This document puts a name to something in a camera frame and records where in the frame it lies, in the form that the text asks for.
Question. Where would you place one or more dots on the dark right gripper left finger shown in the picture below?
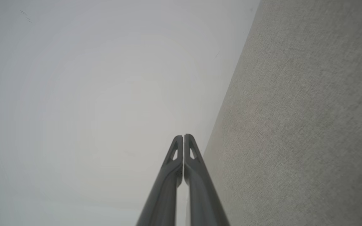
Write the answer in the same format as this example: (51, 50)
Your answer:
(165, 194)

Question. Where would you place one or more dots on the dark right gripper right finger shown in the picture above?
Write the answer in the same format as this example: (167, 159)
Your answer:
(204, 201)

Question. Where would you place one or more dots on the grey fabric sofa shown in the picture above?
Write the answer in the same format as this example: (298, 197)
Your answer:
(294, 125)

